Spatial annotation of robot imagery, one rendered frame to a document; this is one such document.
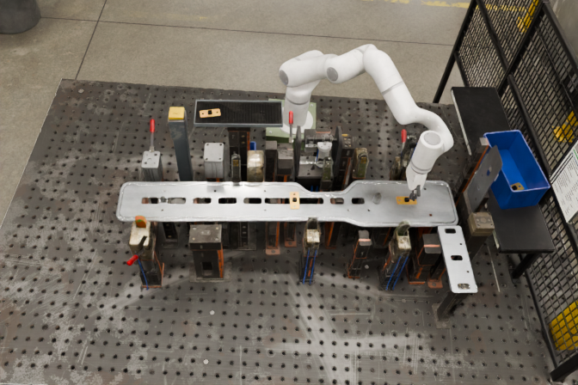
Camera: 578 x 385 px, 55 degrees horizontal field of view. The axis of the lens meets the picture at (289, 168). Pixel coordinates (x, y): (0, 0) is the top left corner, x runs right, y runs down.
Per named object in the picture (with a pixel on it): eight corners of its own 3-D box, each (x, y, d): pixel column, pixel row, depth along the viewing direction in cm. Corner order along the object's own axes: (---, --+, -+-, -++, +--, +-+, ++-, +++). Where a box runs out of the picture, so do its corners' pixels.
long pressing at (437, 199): (113, 228, 214) (113, 225, 213) (122, 180, 228) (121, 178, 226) (460, 227, 223) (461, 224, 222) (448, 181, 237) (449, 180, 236)
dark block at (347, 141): (330, 204, 261) (342, 148, 228) (329, 192, 265) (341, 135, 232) (341, 204, 262) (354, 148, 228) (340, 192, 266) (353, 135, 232)
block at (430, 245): (405, 286, 238) (421, 255, 215) (402, 263, 244) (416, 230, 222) (427, 285, 238) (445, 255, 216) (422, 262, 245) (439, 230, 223)
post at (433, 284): (428, 288, 238) (447, 256, 215) (423, 265, 244) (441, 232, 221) (442, 288, 238) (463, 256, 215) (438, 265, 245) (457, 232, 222)
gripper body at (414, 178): (409, 153, 211) (402, 170, 220) (414, 174, 205) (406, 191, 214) (428, 153, 211) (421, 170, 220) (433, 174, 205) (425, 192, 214)
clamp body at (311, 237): (295, 285, 235) (301, 246, 207) (294, 259, 242) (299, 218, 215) (316, 285, 236) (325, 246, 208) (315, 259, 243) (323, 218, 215)
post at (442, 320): (436, 329, 227) (457, 300, 204) (431, 303, 233) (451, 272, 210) (451, 328, 227) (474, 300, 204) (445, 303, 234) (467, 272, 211)
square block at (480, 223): (449, 270, 243) (476, 229, 215) (445, 253, 248) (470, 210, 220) (467, 270, 244) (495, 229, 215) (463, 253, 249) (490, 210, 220)
